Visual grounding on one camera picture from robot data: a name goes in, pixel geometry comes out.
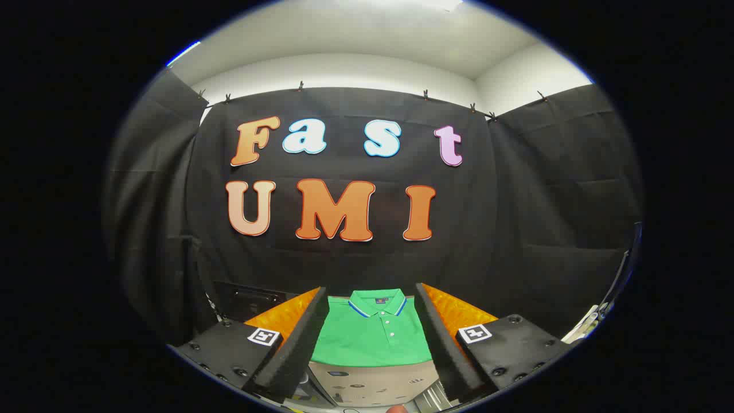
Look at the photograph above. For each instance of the green polo shirt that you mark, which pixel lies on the green polo shirt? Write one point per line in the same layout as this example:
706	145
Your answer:
373	344

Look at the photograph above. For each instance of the printed white packaging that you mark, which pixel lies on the printed white packaging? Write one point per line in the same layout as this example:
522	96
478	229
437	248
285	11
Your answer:
585	324

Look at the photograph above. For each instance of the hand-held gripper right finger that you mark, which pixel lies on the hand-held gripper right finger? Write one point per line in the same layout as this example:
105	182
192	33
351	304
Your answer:
444	350

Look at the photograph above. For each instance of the grey cabinet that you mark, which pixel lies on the grey cabinet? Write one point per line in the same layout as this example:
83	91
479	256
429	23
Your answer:
373	381

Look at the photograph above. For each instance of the row of black cloth clips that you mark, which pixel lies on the row of black cloth clips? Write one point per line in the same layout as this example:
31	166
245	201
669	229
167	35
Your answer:
299	87

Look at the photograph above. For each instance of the ceiling light strip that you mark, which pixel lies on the ceiling light strip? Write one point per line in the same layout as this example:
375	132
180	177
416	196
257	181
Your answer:
183	53

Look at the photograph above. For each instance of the dark transparent washing machine lid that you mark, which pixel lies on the dark transparent washing machine lid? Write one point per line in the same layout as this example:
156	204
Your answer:
252	298

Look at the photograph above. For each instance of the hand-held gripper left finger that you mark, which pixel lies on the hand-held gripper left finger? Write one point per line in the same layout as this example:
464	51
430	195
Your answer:
301	350

